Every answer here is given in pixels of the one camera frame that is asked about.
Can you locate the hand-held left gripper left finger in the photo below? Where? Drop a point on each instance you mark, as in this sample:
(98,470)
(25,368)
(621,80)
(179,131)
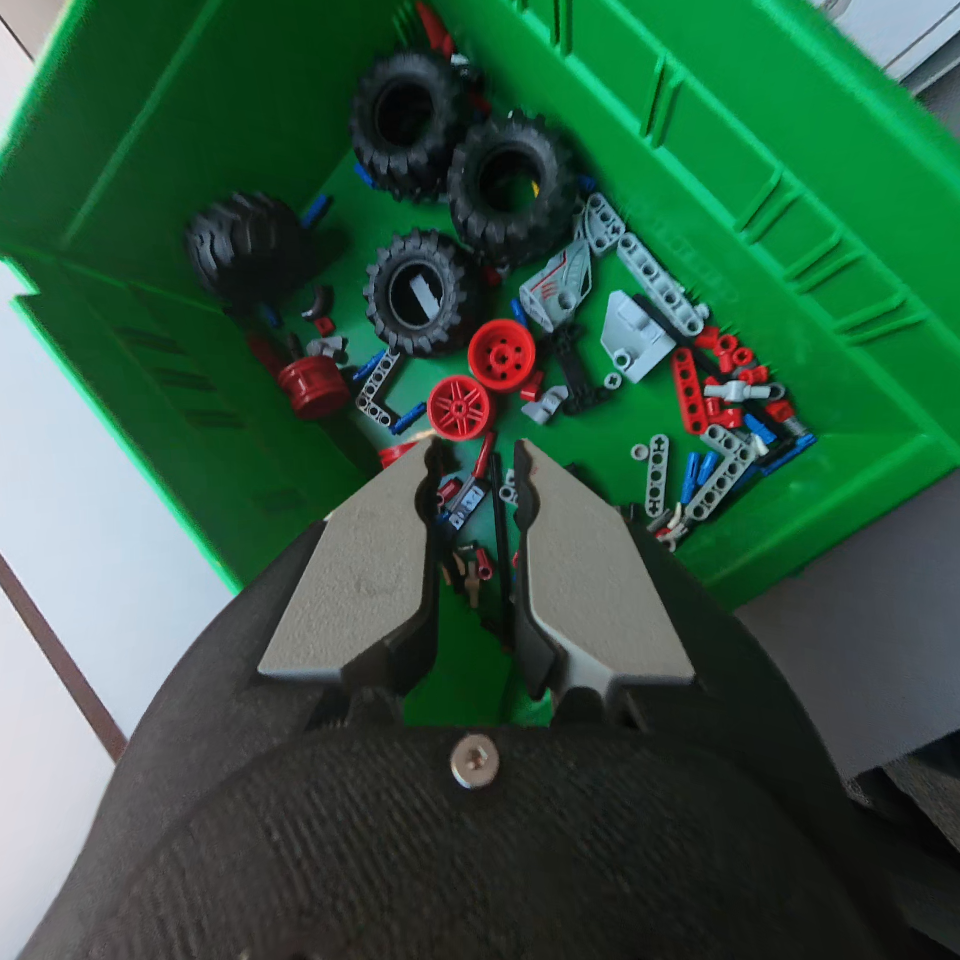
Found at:
(352,577)

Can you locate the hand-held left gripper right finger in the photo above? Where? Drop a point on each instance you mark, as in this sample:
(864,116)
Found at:
(600,600)

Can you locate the green plastic bin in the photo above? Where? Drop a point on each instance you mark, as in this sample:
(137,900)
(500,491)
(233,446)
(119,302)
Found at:
(712,150)

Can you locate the long black lego axle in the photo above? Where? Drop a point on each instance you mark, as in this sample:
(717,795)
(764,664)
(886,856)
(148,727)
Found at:
(499,525)

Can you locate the short grey lego beam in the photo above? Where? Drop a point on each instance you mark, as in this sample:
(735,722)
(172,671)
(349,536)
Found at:
(658,476)

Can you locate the heap of small lego pieces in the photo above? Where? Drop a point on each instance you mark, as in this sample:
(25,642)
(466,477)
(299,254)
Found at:
(724,345)
(469,495)

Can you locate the grey bent lego beam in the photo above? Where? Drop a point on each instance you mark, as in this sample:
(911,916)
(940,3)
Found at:
(720,472)

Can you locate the grey angled lego beam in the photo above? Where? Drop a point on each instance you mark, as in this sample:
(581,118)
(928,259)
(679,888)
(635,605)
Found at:
(375,386)

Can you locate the red lego wheel rim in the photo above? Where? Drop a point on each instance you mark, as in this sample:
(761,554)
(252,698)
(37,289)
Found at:
(459,407)
(315,379)
(501,354)

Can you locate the small grey curved lego piece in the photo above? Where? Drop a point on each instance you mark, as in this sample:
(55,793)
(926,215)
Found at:
(546,405)

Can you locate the red lego beam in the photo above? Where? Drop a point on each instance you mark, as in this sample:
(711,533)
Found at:
(690,390)

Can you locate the plain grey lego panel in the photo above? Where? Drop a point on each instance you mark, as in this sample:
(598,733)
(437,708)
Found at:
(634,337)

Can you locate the black lego tyre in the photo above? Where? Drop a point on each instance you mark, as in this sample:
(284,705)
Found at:
(375,157)
(472,214)
(382,300)
(240,247)

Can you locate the grey printed lego panel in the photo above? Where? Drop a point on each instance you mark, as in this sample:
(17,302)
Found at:
(559,281)

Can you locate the long grey lego beam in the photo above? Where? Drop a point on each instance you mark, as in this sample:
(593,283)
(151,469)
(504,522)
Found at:
(660,281)

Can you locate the grey triangular lego beam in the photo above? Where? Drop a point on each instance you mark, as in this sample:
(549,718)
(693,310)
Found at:
(604,221)

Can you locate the red curved lego piece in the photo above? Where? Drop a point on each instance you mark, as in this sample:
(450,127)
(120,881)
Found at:
(435,22)

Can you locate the black lego frame piece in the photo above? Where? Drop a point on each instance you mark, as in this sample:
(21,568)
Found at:
(574,367)

